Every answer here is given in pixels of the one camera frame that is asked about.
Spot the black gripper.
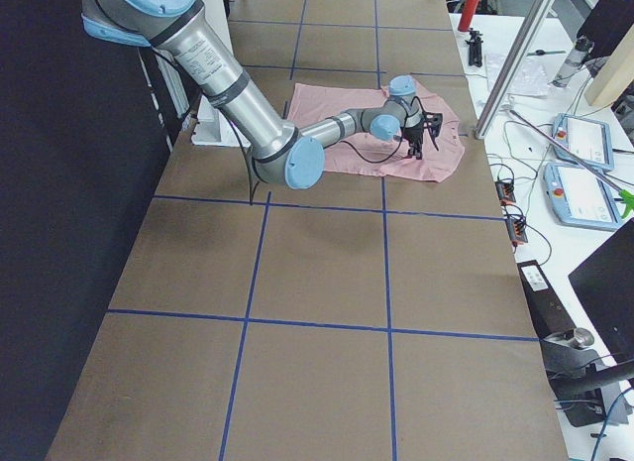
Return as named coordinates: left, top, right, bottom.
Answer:
left=404, top=120, right=425, bottom=160

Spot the pink snoopy t-shirt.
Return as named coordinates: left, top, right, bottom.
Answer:
left=288, top=75, right=465, bottom=182

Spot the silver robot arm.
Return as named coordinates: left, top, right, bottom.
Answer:
left=82, top=0, right=441, bottom=189

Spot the upper orange black connector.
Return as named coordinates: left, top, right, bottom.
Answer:
left=494, top=179, right=516, bottom=205

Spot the orange black connector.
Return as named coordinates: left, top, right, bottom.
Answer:
left=494, top=179, right=516, bottom=205
left=505, top=215, right=528, bottom=247

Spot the black folded tripod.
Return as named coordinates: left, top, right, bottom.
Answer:
left=466, top=28, right=483, bottom=67

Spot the lower orange black connector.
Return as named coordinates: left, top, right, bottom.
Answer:
left=505, top=215, right=528, bottom=247

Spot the clear plastic sheet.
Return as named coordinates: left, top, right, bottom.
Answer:
left=484, top=54, right=550, bottom=97

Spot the red bottle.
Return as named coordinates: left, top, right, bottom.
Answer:
left=458, top=0, right=479, bottom=33

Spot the lower teach pendant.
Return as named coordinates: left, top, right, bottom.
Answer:
left=543, top=163, right=623, bottom=231

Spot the teach pendant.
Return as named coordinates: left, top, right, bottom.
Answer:
left=552, top=113, right=614, bottom=172
left=543, top=163, right=623, bottom=231

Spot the upper teach pendant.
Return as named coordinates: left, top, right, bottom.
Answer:
left=552, top=113, right=614, bottom=172

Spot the clear water bottle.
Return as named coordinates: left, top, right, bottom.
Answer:
left=552, top=36, right=594, bottom=88

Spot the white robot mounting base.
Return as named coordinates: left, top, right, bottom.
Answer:
left=191, top=96, right=239, bottom=147

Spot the black box with label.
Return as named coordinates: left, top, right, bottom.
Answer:
left=517, top=260, right=575, bottom=339

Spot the black monitor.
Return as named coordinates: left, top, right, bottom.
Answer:
left=569, top=221, right=633, bottom=362

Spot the black clamp stand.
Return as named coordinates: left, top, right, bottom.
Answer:
left=540, top=330, right=633, bottom=427

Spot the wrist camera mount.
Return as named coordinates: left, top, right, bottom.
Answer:
left=424, top=113, right=443, bottom=150

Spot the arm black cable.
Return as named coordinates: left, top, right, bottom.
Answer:
left=341, top=138, right=412, bottom=164

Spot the aluminium frame post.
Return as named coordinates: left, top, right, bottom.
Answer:
left=475, top=0, right=555, bottom=140

